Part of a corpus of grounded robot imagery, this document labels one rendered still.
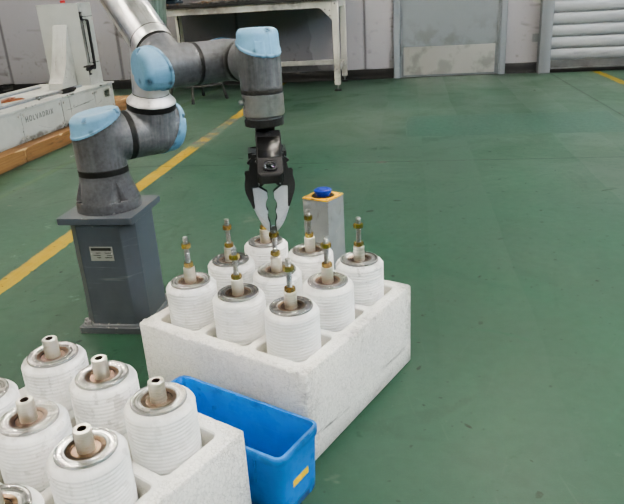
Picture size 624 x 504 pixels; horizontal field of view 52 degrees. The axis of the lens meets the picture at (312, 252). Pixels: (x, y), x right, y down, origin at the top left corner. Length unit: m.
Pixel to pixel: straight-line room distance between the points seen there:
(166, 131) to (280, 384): 0.75
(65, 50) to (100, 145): 3.30
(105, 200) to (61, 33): 3.38
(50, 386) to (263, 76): 0.61
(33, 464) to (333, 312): 0.55
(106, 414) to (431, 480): 0.53
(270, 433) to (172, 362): 0.26
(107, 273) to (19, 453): 0.77
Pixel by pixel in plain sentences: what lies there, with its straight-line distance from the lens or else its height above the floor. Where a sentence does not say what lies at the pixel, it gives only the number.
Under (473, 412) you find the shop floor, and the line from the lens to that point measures 1.28.
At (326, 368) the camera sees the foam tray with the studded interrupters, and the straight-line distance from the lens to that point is 1.10.
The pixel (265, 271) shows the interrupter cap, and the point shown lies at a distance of 1.25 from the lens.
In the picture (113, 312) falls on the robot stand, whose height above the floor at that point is 0.05.
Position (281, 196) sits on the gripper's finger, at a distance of 1.20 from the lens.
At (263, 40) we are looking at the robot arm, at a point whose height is 0.68.
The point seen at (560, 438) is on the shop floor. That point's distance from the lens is 1.25.
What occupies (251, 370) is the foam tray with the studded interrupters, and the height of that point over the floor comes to 0.15.
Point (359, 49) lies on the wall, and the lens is 6.29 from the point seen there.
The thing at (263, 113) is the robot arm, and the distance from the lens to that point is 1.15.
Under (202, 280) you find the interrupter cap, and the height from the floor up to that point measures 0.25.
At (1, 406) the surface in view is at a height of 0.24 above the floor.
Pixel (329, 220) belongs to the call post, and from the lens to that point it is 1.47.
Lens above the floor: 0.74
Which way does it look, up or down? 22 degrees down
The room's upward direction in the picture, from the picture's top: 3 degrees counter-clockwise
